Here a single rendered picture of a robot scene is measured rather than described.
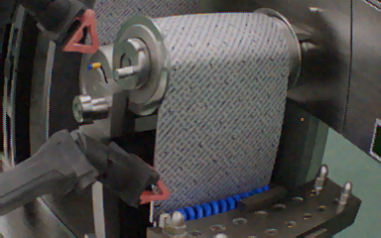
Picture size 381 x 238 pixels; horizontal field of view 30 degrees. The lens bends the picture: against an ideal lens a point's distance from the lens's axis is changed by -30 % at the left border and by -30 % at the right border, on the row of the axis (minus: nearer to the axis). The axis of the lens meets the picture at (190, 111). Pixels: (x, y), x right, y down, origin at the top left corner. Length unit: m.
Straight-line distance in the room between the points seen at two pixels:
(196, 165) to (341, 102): 0.28
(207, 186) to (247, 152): 0.08
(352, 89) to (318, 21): 0.15
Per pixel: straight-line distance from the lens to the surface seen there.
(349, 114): 1.43
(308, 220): 1.37
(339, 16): 1.41
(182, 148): 1.33
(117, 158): 1.25
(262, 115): 1.40
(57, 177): 1.08
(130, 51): 1.28
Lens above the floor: 1.69
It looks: 22 degrees down
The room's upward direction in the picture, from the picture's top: 7 degrees clockwise
